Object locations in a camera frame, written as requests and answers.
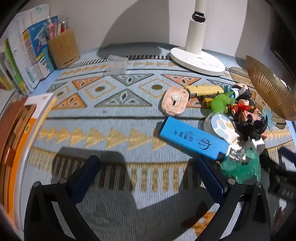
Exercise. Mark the white orange toy box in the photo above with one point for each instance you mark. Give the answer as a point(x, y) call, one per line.
point(23, 150)

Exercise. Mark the green translucent plastic toy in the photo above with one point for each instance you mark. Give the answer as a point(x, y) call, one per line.
point(240, 170)

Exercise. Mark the gold ribbed bowl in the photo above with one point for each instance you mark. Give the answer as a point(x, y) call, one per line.
point(266, 88)

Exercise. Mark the small brown box figure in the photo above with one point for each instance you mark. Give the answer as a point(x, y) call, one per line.
point(248, 117)

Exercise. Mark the black white figure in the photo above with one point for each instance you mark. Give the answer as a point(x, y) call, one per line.
point(241, 89)

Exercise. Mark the bunch of pens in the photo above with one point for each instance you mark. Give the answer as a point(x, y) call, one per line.
point(60, 27)

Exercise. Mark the green frilly toy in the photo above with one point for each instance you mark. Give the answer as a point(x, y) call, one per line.
point(220, 102)

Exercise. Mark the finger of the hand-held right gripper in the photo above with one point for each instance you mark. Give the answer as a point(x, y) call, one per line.
point(281, 170)
point(286, 154)

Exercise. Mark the black monitor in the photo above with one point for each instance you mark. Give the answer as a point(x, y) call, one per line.
point(285, 46)

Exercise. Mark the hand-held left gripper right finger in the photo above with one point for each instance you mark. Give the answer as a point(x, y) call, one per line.
point(211, 178)

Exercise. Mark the small yellow black item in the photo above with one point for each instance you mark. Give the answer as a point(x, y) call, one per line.
point(207, 102)

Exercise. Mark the white fan stand base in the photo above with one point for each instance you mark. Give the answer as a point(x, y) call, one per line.
point(196, 60)

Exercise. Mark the row of green books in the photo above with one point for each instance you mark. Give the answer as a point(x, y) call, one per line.
point(10, 64)

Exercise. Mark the clear plastic box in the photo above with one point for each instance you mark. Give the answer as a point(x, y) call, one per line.
point(116, 64)

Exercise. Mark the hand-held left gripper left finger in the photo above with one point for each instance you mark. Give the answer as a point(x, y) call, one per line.
point(84, 183)

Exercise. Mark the small blue white toy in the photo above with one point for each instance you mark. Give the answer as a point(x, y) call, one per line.
point(227, 89)

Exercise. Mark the blue rectangular box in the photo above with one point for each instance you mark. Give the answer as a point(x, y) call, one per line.
point(192, 139)

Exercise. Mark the blue illustrated book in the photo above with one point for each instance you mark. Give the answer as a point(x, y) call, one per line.
point(37, 41)

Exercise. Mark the brown wooden box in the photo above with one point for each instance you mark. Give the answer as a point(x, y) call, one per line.
point(12, 125)

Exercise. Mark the stack of books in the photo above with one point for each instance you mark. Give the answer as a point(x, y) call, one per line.
point(20, 25)

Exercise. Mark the pink case with flower knob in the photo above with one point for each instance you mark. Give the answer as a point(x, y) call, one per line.
point(172, 105)

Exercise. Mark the patterned blue tablecloth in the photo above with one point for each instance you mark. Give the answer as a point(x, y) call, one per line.
point(115, 115)

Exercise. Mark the woven pen holder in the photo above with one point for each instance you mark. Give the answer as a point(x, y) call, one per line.
point(63, 51)

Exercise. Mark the white charger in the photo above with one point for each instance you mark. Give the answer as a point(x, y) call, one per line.
point(256, 145)

